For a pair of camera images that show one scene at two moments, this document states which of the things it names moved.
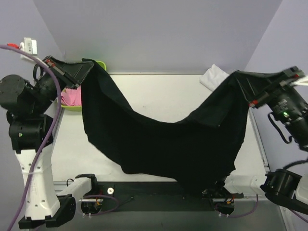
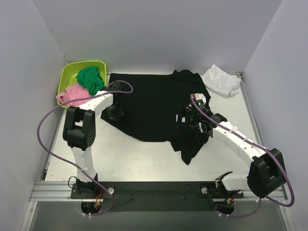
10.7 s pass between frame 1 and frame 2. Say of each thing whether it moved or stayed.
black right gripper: moved
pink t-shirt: stayed
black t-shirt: moved
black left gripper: moved
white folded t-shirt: stayed
